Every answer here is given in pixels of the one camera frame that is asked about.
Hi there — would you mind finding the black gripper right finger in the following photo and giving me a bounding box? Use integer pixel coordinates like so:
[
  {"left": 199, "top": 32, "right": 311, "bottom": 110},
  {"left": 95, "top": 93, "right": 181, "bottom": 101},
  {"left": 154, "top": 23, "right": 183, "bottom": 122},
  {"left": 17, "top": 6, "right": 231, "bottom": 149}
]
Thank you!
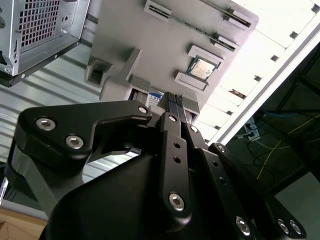
[{"left": 174, "top": 93, "right": 307, "bottom": 240}]

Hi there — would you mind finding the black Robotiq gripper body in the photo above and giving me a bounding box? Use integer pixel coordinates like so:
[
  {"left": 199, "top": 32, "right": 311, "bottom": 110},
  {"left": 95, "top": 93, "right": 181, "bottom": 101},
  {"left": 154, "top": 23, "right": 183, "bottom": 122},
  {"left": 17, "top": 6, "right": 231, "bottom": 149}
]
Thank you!
[{"left": 41, "top": 152, "right": 238, "bottom": 240}]

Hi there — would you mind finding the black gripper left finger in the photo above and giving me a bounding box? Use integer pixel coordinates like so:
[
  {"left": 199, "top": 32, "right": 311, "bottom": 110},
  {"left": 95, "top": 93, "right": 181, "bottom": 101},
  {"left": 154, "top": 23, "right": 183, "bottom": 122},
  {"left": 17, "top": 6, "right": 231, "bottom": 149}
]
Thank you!
[{"left": 11, "top": 91, "right": 193, "bottom": 219}]

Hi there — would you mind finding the hard disk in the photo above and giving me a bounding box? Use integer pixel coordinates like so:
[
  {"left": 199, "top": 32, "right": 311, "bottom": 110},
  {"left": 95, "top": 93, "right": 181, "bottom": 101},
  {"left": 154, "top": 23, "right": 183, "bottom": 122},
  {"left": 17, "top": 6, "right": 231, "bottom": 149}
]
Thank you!
[{"left": 129, "top": 86, "right": 196, "bottom": 125}]

